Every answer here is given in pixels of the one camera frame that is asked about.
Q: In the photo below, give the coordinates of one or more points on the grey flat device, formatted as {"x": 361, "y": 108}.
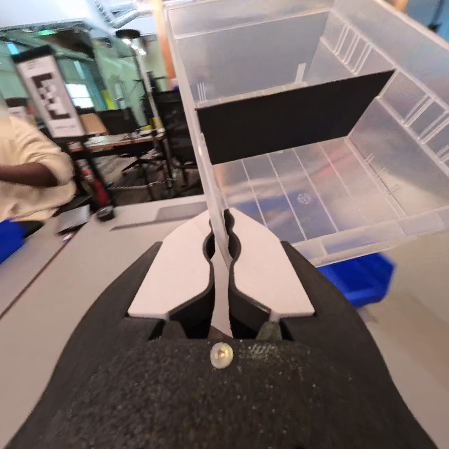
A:
{"x": 73, "y": 219}

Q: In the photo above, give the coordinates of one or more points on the brown wooden table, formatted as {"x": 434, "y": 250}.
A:
{"x": 115, "y": 140}

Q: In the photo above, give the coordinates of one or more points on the blue plastic bin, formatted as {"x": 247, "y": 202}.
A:
{"x": 8, "y": 242}
{"x": 357, "y": 280}

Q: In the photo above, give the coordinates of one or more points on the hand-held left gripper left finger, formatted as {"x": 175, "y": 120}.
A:
{"x": 168, "y": 277}

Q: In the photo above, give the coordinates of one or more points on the clear plastic storage bin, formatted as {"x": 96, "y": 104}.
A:
{"x": 308, "y": 189}

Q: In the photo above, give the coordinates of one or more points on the red canister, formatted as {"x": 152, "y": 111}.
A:
{"x": 100, "y": 189}

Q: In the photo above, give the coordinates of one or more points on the cardboard box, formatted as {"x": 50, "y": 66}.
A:
{"x": 93, "y": 122}

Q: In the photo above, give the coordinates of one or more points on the another person's forearm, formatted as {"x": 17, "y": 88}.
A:
{"x": 28, "y": 175}

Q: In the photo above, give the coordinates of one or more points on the small black device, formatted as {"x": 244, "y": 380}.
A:
{"x": 105, "y": 213}

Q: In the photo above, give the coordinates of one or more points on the black office chair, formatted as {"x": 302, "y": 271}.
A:
{"x": 175, "y": 119}

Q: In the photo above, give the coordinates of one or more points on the black divider panel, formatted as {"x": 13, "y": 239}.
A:
{"x": 280, "y": 119}

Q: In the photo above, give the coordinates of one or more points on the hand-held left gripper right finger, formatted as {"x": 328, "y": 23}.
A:
{"x": 272, "y": 277}

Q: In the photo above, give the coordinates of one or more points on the grey desk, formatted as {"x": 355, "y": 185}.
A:
{"x": 87, "y": 280}

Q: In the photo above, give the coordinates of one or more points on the printed tag stand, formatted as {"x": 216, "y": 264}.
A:
{"x": 61, "y": 124}

